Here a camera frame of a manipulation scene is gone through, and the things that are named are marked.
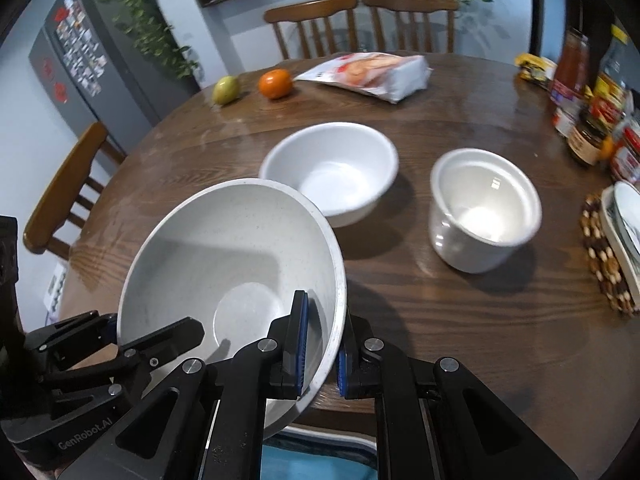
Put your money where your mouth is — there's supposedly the trailing green vine plant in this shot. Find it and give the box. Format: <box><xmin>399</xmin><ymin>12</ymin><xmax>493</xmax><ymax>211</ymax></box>
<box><xmin>75</xmin><ymin>0</ymin><xmax>201</xmax><ymax>81</ymax></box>

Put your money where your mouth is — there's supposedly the large patterned square plate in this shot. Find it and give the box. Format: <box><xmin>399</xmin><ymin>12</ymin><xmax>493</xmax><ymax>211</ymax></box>
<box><xmin>262</xmin><ymin>422</ymin><xmax>378</xmax><ymax>480</ymax></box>

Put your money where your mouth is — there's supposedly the cluster of fridge magnets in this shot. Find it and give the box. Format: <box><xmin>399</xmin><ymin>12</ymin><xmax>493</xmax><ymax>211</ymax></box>
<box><xmin>52</xmin><ymin>0</ymin><xmax>108</xmax><ymax>96</ymax></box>

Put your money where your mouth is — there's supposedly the grey refrigerator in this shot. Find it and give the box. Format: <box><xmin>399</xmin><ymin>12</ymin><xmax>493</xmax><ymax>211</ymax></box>
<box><xmin>28</xmin><ymin>0</ymin><xmax>201</xmax><ymax>151</ymax></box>

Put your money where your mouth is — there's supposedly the white bowl dark rim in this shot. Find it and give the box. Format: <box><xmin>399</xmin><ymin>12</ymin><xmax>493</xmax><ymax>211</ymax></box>
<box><xmin>612</xmin><ymin>180</ymin><xmax>640</xmax><ymax>256</ymax></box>

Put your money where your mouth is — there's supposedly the white cylindrical bowl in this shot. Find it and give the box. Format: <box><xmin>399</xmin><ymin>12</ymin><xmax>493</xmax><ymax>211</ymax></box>
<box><xmin>428</xmin><ymin>147</ymin><xmax>543</xmax><ymax>274</ymax></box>

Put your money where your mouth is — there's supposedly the white rectangular dish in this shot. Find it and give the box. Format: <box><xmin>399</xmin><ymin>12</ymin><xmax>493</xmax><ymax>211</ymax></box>
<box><xmin>600</xmin><ymin>185</ymin><xmax>640</xmax><ymax>291</ymax></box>

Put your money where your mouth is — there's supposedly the white round bowl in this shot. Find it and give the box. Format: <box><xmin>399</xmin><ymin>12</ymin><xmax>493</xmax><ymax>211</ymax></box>
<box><xmin>259</xmin><ymin>122</ymin><xmax>399</xmax><ymax>228</ymax></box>

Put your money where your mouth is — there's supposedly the teal oval plate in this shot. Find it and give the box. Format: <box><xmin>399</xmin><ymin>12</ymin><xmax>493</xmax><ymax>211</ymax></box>
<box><xmin>260</xmin><ymin>441</ymin><xmax>378</xmax><ymax>480</ymax></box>

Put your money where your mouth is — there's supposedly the white snack bag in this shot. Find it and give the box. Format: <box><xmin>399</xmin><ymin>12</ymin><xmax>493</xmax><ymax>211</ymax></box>
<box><xmin>294</xmin><ymin>52</ymin><xmax>432</xmax><ymax>104</ymax></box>

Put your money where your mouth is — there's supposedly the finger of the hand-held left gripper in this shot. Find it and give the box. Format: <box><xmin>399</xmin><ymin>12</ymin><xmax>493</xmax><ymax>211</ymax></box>
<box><xmin>22</xmin><ymin>310</ymin><xmax>118</xmax><ymax>367</ymax></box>
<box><xmin>112</xmin><ymin>316</ymin><xmax>206</xmax><ymax>396</ymax></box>

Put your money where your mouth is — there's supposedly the yellow capped oil bottle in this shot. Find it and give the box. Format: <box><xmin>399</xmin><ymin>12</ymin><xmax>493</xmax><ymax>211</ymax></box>
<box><xmin>587</xmin><ymin>24</ymin><xmax>632</xmax><ymax>126</ymax></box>

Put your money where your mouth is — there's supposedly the yellow snack packet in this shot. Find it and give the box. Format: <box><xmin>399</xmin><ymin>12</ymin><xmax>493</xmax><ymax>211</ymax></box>
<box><xmin>515</xmin><ymin>53</ymin><xmax>558</xmax><ymax>91</ymax></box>

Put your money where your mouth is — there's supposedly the red label jar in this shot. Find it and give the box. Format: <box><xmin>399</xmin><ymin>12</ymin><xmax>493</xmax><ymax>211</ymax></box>
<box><xmin>610</xmin><ymin>122</ymin><xmax>640</xmax><ymax>183</ymax></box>

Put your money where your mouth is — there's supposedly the green pear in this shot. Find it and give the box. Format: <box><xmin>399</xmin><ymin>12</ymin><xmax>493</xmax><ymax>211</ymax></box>
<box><xmin>213</xmin><ymin>76</ymin><xmax>242</xmax><ymax>106</ymax></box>

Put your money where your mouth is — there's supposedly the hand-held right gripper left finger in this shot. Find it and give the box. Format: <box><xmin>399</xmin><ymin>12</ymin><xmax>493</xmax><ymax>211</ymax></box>
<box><xmin>50</xmin><ymin>290</ymin><xmax>311</xmax><ymax>480</ymax></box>

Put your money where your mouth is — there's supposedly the speckled beige ribbed bowl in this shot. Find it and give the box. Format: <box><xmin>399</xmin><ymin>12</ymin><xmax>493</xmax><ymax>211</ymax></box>
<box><xmin>116</xmin><ymin>178</ymin><xmax>347</xmax><ymax>441</ymax></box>

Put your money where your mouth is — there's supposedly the wooden chair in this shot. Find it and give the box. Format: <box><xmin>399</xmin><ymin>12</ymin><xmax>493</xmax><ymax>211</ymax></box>
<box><xmin>23</xmin><ymin>121</ymin><xmax>126</xmax><ymax>256</ymax></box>
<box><xmin>361</xmin><ymin>0</ymin><xmax>460</xmax><ymax>54</ymax></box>
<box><xmin>263</xmin><ymin>0</ymin><xmax>358</xmax><ymax>60</ymax></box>

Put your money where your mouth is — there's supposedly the orange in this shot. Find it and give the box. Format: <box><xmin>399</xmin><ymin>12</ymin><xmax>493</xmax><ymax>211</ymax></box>
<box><xmin>258</xmin><ymin>69</ymin><xmax>294</xmax><ymax>100</ymax></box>

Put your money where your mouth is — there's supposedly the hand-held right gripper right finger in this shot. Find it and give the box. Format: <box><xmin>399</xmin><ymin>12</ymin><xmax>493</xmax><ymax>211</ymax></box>
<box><xmin>337</xmin><ymin>310</ymin><xmax>581</xmax><ymax>480</ymax></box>

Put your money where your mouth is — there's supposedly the wooden bead trivet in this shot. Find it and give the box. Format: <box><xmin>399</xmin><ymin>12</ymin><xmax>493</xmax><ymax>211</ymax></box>
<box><xmin>580</xmin><ymin>194</ymin><xmax>640</xmax><ymax>317</ymax></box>

